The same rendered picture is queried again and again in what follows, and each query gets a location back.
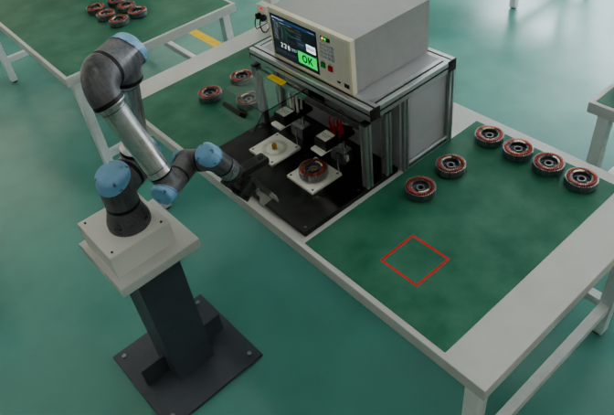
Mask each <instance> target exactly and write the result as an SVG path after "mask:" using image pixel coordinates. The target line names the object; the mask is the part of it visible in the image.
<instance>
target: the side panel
mask: <svg viewBox="0 0 614 415"><path fill-rule="evenodd" d="M455 70H456V69H455ZM455 70H453V71H451V72H450V73H448V74H446V75H445V76H443V77H442V78H440V79H438V80H436V81H435V82H433V83H432V84H430V85H428V87H426V88H425V89H423V90H421V91H419V92H418V93H416V94H415V95H413V96H412V97H410V98H408V99H407V100H405V101H403V102H402V103H401V120H402V167H401V168H398V170H402V172H406V169H407V170H408V169H409V168H410V167H412V166H413V165H415V164H416V163H418V162H419V161H420V160H422V159H423V158H425V157H426V156H428V155H429V154H431V153H432V152H434V151H435V150H436V149H438V148H439V147H441V146H442V145H443V144H445V143H446V142H447V141H448V140H450V139H451V130H452V115H453V100H454V85H455Z"/></svg>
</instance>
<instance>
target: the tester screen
mask: <svg viewBox="0 0 614 415"><path fill-rule="evenodd" d="M270 17H271V23H272V29H273V35H274V41H275V47H278V48H281V49H283V50H285V51H287V52H289V53H291V54H292V55H295V56H296V57H297V59H294V58H292V57H290V56H288V55H286V54H284V53H282V52H280V51H278V50H277V48H276V52H278V53H280V54H282V55H283V56H285V57H287V58H289V59H292V60H294V61H296V62H298V63H300V64H302V63H301V62H299V58H298V50H300V51H301V52H303V53H305V54H307V55H309V56H311V57H313V58H315V59H316V60H317V57H316V56H315V55H313V54H311V53H309V52H307V51H305V50H303V49H301V48H298V47H297V42H296V39H297V40H299V41H301V42H303V43H305V44H307V45H309V46H311V47H313V48H315V53H316V47H315V39H314V33H311V32H309V31H307V30H305V29H302V28H300V27H297V26H295V25H293V24H291V23H289V22H286V21H284V20H282V19H280V18H277V17H276V16H273V15H270ZM281 42H282V43H285V44H287V45H289V46H291V51H289V50H287V49H285V48H282V47H281ZM297 49H298V50H297ZM302 65H303V66H305V67H307V68H309V69H312V68H310V67H308V66H306V65H304V64H302ZM312 70H314V71H316V72H318V71H317V70H315V69H312Z"/></svg>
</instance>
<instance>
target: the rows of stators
mask: <svg viewBox="0 0 614 415"><path fill-rule="evenodd" d="M484 135H485V136H484ZM494 136H495V138H494ZM503 140H504V132H503V130H502V129H501V128H499V127H497V126H493V125H489V126H488V125H483V126H482V127H480V128H478V129H476V131H475V135H474V141H475V142H476V144H478V145H479V146H483V147H485V148H487V147H488V148H490V147H491V148H495V147H497V146H500V145H501V144H503V150H502V153H503V156H504V157H505V158H507V159H508V160H510V161H513V162H525V161H528V160H530V159H531V158H532V156H533V153H534V147H533V145H532V144H531V143H530V142H529V141H526V140H525V139H521V138H520V139H519V138H517V139H516V138H513V139H510V140H507V141H506V142H504V143H503ZM523 149H524V152H523ZM542 163H543V164H542ZM565 165H566V162H565V160H564V158H563V157H562V156H560V155H559V154H555V153H549V152H544V153H540V154H536V155H535V156H534V158H533V162H532V168H533V170H534V171H535V172H536V173H537V174H539V175H540V176H545V177H546V176H547V177H549V176H550V177H555V176H559V175H561V174H563V172H564V169H565ZM575 177H576V180H574V178H575ZM587 180H588V181H587ZM598 182H599V177H598V175H597V173H595V172H594V171H592V170H590V169H588V168H586V169H585V167H583V168H582V167H573V168H570V169H568V170H567V171H566V173H565V177H564V184H565V186H566V187H567V188H568V189H569V190H572V191H573V192H574V191H575V192H578V193H579V192H580V194H582V193H583V194H588V193H591V192H593V191H595V190H596V189H597V187H598Z"/></svg>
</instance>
